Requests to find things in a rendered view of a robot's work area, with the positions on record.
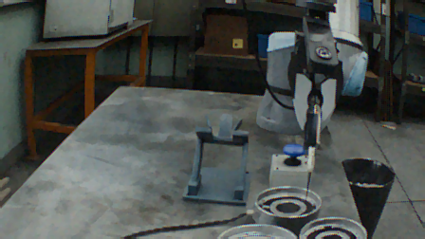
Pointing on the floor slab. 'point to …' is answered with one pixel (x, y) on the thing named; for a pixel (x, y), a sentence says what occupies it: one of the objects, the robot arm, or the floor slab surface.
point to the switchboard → (166, 25)
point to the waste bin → (366, 173)
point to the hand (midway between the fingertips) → (312, 124)
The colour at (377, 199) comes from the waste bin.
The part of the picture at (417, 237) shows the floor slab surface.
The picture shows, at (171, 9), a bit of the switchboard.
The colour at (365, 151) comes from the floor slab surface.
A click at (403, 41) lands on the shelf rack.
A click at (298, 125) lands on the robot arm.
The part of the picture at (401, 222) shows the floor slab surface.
